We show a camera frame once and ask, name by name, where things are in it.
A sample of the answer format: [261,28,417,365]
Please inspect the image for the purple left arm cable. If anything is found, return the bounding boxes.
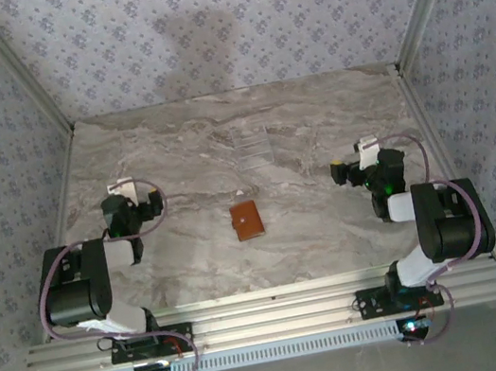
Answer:
[19,173,203,371]

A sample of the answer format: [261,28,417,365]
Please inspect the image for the aluminium side rail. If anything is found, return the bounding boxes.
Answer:
[6,124,112,345]
[387,50,496,274]

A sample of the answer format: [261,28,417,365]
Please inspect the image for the aluminium frame rail with slots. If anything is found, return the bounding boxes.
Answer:
[17,247,496,371]

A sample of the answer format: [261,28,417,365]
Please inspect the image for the brown leather card holder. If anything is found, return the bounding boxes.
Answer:
[227,198,269,244]

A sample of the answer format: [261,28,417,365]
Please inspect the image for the grey slotted cable duct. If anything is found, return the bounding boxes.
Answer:
[109,319,404,371]

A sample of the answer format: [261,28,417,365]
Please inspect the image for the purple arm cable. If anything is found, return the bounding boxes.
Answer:
[19,173,203,371]
[365,120,496,349]

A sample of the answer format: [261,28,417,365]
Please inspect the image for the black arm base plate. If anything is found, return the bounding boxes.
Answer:
[106,321,198,367]
[353,276,445,323]

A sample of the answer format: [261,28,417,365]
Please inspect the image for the small circuit board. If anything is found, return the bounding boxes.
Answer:
[395,314,433,344]
[133,360,174,371]

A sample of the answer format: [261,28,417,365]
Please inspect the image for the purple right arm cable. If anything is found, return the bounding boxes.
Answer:
[365,120,496,349]

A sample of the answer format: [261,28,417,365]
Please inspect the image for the clear acrylic card stand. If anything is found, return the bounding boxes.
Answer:
[228,120,276,172]

